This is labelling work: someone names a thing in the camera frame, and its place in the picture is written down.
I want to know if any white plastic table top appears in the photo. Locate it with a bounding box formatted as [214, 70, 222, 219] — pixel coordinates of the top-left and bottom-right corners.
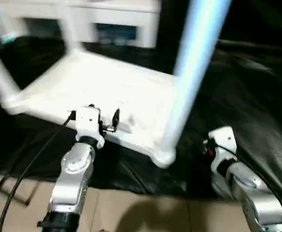
[0, 50, 180, 169]

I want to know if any black glossy mat cloth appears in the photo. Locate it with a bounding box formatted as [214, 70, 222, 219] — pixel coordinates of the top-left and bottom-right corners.
[0, 36, 282, 196]

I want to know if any white glass door cabinet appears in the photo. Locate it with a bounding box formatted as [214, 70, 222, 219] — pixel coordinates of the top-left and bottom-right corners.
[0, 0, 161, 49]

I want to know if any black monitor bar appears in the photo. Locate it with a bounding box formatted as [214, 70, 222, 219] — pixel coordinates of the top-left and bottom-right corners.
[218, 40, 282, 50]

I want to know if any blue white patterned panel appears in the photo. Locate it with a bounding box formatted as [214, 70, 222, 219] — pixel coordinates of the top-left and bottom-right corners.
[0, 31, 18, 44]

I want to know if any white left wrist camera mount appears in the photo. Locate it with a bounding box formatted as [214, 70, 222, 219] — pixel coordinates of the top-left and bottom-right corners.
[68, 105, 105, 148]

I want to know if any black folding table frame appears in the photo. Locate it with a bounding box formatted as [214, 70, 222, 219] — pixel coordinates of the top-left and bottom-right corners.
[0, 174, 40, 206]

